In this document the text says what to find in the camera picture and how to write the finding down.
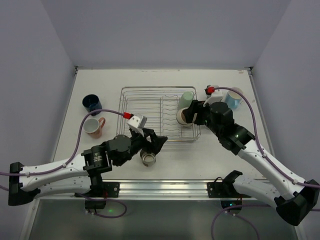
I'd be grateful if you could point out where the cream brown cup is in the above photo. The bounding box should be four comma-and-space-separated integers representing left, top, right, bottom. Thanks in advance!
140, 150, 156, 167
176, 107, 193, 128

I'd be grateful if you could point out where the light blue mug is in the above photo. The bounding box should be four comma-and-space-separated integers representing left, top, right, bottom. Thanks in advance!
224, 87, 243, 110

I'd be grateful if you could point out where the pink dotted mug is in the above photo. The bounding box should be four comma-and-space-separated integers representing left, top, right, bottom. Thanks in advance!
83, 117, 106, 139

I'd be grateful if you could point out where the dark blue mug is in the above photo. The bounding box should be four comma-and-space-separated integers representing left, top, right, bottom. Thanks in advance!
82, 94, 102, 113

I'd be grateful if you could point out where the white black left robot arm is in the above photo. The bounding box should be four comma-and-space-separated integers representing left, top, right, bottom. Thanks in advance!
8, 128, 168, 206

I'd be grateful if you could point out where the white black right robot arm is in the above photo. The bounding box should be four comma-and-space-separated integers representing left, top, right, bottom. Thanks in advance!
180, 100, 320, 226

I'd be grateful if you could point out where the mint green cup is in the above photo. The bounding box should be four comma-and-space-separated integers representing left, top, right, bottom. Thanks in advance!
177, 91, 194, 110

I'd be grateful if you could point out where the left controller box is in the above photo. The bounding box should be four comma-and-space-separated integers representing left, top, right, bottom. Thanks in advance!
84, 200, 106, 212

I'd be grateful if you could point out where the controller box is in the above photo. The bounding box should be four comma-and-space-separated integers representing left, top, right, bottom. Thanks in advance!
220, 200, 243, 214
84, 200, 106, 212

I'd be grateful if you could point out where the right controller box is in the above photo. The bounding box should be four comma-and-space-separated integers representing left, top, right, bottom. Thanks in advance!
220, 200, 243, 214

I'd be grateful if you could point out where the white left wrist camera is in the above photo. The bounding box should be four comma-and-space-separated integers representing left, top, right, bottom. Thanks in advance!
127, 114, 148, 136

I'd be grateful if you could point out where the chrome wire dish rack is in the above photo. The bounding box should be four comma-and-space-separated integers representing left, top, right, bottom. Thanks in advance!
118, 86, 201, 145

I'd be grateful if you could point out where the aluminium mounting rail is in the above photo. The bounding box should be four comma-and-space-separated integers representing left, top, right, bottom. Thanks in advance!
31, 178, 266, 200

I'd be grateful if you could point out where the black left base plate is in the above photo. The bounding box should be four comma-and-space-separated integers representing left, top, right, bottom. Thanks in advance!
83, 181, 120, 198

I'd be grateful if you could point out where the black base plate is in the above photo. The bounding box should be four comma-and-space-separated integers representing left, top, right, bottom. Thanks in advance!
206, 176, 251, 199
83, 181, 120, 198

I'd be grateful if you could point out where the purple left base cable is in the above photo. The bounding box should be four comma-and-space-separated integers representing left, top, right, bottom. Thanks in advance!
86, 197, 128, 218

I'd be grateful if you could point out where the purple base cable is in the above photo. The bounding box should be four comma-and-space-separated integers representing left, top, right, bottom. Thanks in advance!
86, 197, 128, 218
211, 203, 273, 240

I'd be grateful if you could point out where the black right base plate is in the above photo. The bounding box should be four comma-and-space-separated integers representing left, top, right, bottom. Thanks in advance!
206, 176, 251, 199

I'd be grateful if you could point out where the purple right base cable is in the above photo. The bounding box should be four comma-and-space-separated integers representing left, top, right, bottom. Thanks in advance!
211, 203, 273, 240

